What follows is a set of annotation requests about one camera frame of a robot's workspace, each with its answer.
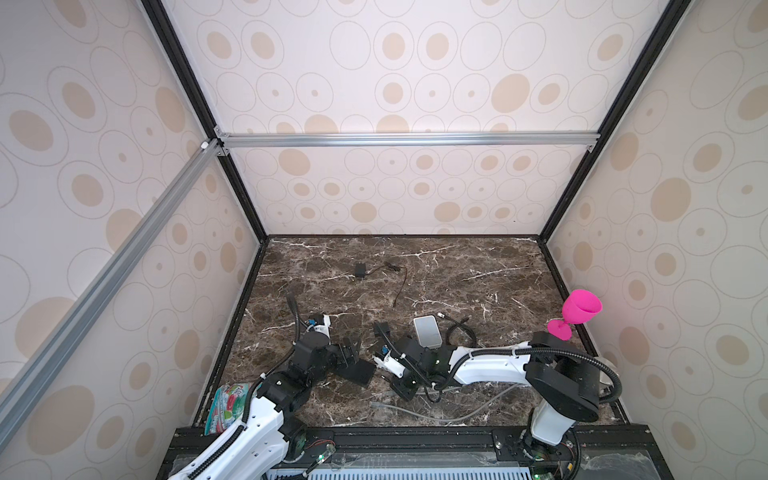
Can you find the black power adapter with plug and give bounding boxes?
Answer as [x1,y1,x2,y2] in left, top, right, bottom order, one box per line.
[373,322,397,361]

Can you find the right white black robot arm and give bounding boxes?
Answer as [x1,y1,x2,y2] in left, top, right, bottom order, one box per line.
[374,332,622,447]

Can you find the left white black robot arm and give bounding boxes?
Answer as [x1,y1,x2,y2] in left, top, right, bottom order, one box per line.
[173,329,376,479]

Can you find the white rectangular device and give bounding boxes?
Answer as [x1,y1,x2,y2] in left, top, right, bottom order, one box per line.
[413,315,443,349]

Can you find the colourful snack packet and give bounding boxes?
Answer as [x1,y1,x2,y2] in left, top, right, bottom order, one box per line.
[204,383,250,435]

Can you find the pink plastic goblet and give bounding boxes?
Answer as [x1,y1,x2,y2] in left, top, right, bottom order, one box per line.
[547,289,603,341]

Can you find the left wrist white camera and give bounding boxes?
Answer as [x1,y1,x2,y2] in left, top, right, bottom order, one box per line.
[306,313,331,337]

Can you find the coiled black cable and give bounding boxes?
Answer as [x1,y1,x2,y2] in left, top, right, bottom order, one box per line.
[436,311,479,349]

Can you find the small black adapter with cable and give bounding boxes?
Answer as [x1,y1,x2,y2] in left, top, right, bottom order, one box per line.
[353,261,409,308]

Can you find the black front rail base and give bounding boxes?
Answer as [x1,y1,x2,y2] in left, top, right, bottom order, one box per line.
[158,424,672,479]

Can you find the horizontal aluminium frame bar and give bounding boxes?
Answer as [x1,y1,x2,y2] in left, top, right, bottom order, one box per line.
[203,130,600,152]

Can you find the left diagonal aluminium frame bar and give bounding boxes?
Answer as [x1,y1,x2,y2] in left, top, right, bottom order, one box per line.
[1,138,223,449]

